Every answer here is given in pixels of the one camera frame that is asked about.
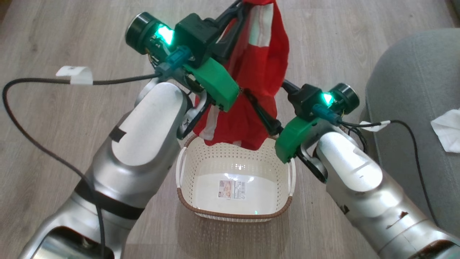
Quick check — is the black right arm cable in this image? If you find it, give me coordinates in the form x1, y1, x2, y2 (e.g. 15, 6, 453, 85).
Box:
338, 119, 440, 225

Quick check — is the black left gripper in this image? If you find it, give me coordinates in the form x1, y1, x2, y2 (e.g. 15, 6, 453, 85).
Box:
175, 0, 252, 67

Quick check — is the red garment with white stripes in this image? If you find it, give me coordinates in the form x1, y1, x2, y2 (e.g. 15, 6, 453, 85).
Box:
193, 0, 290, 151

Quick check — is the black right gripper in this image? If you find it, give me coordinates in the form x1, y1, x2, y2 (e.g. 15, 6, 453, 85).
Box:
244, 80, 324, 137

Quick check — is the white left cable tag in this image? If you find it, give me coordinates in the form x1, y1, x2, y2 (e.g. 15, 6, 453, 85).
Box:
55, 65, 93, 85

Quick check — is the teal left cable connector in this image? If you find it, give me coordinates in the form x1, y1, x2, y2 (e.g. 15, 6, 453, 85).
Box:
157, 46, 194, 78

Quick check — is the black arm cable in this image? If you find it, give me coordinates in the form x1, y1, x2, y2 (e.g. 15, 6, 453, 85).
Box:
2, 72, 163, 259
338, 119, 440, 225

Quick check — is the teal cable connector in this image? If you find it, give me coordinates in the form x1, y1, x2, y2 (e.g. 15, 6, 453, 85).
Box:
312, 104, 342, 126
157, 46, 194, 78

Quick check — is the white cable tag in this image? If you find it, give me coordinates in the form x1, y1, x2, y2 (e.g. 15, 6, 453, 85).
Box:
55, 65, 93, 85
359, 120, 391, 132

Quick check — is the teal right cable connector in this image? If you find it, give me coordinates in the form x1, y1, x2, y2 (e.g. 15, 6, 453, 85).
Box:
312, 104, 342, 126

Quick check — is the printed basket label sticker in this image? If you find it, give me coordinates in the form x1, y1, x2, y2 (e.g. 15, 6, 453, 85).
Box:
219, 180, 246, 200

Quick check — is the cream perforated laundry basket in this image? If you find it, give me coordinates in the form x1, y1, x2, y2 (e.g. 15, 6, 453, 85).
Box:
175, 133, 296, 223

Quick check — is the white right cable tag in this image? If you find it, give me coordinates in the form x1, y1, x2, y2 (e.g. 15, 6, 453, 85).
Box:
359, 120, 391, 132

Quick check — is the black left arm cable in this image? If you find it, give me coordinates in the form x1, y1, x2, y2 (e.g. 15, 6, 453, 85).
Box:
2, 72, 163, 259

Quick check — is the grey fabric sofa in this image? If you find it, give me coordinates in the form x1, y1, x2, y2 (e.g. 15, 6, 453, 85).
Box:
360, 28, 460, 232

